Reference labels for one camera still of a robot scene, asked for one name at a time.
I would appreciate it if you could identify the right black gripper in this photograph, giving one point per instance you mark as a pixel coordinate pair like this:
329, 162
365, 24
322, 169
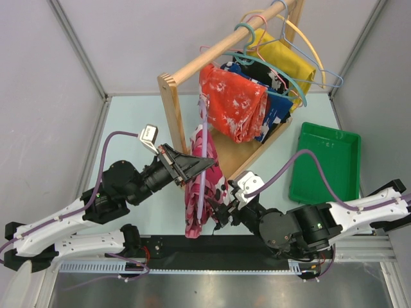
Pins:
222, 212

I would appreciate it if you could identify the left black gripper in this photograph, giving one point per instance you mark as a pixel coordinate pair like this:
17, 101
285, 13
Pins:
184, 167

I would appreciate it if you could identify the pink camouflage trousers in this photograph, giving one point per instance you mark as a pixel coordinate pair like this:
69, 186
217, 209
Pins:
216, 186

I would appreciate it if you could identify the purple hanger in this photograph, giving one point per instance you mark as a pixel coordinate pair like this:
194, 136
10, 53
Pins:
203, 104

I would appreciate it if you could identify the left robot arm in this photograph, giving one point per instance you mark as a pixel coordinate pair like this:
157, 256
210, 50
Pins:
57, 236

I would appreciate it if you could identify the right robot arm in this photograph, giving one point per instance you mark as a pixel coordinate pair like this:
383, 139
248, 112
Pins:
302, 232

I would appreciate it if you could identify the orange white trousers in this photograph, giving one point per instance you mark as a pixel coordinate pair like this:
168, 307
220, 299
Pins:
237, 103

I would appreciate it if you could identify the blue patterned trousers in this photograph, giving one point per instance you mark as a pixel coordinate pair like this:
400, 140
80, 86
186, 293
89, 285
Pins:
277, 108

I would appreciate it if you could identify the black white trousers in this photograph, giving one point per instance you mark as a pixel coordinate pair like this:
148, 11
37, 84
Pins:
263, 74

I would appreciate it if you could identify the teal hanger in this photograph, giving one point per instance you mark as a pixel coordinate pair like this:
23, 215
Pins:
277, 54

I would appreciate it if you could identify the pink hanger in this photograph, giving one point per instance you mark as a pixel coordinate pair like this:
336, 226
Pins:
255, 48

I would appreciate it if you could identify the yellow trousers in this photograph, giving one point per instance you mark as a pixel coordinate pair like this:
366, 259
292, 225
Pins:
283, 58

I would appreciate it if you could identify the yellow hanger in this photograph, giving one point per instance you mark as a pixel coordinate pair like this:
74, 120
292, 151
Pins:
316, 60

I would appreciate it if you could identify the wooden clothes rack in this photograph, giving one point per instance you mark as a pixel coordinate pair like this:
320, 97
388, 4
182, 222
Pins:
234, 158

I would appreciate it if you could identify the green plastic tray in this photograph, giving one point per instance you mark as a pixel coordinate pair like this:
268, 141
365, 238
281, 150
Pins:
339, 155

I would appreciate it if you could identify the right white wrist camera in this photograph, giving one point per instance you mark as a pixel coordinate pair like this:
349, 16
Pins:
245, 183

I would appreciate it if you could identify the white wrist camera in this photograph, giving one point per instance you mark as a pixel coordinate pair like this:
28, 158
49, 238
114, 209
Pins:
148, 137
245, 183

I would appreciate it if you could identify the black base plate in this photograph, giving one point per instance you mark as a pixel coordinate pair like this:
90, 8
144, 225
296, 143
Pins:
214, 252

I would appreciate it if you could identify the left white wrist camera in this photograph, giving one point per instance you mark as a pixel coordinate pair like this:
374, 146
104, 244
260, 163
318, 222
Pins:
148, 137

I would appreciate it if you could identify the white cable duct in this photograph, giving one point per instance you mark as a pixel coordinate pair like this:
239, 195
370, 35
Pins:
127, 268

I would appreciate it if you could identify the light blue wire hanger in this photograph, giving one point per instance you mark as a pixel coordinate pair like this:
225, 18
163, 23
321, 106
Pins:
332, 80

